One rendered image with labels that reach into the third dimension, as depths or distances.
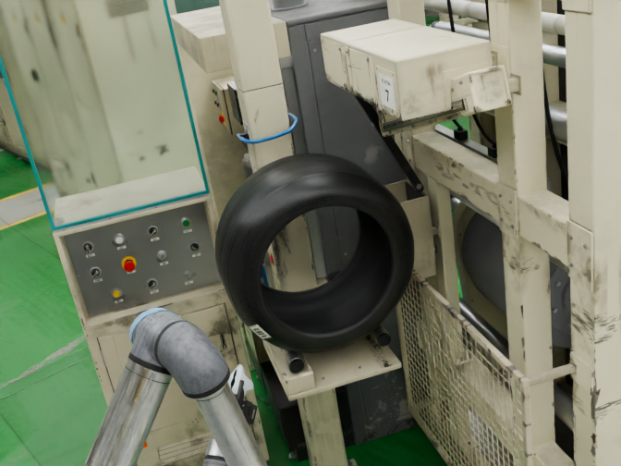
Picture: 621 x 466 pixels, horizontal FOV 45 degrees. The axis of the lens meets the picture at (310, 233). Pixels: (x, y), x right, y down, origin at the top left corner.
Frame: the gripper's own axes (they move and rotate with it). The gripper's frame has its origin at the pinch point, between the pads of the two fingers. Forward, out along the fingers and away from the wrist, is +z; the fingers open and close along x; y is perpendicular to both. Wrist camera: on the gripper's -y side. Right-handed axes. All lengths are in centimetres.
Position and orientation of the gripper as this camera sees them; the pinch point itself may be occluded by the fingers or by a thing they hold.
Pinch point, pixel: (237, 368)
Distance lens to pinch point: 213.7
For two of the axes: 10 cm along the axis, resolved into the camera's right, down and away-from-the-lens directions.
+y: 6.8, 4.5, 5.8
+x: 7.1, -2.0, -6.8
